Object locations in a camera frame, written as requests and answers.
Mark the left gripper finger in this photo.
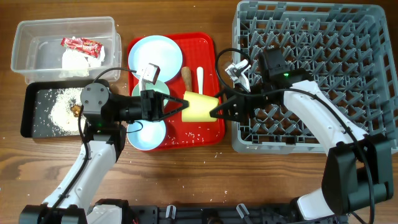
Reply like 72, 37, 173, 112
161, 105, 187, 120
161, 93, 189, 109

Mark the yellow plastic cup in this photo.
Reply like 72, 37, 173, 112
182, 91, 219, 123

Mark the mint green bowl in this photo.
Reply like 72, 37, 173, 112
131, 81, 170, 96

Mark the small light blue bowl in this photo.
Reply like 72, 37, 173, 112
127, 120, 166, 151

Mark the brown carrot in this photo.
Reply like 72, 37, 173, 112
181, 67, 192, 91

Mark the white plastic spoon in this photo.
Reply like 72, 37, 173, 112
197, 67, 204, 95

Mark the large light blue plate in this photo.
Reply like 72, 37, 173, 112
128, 35, 183, 83

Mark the brown food scrap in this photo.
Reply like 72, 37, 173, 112
71, 105, 81, 117

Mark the red snack wrapper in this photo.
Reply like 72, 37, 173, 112
60, 37, 103, 58

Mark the white napkin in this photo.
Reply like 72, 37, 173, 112
60, 46, 106, 78

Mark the white rice pile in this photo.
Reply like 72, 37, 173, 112
32, 88, 82, 138

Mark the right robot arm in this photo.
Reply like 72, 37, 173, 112
210, 49, 394, 223

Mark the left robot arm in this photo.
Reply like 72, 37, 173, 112
19, 79, 189, 224

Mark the grey dishwasher rack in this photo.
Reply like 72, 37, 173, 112
232, 1, 397, 152

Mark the red serving tray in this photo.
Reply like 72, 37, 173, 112
127, 32, 225, 151

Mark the black plastic tray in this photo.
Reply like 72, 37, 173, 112
21, 80, 92, 138

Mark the clear plastic bin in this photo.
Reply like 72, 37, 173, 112
11, 16, 122, 83

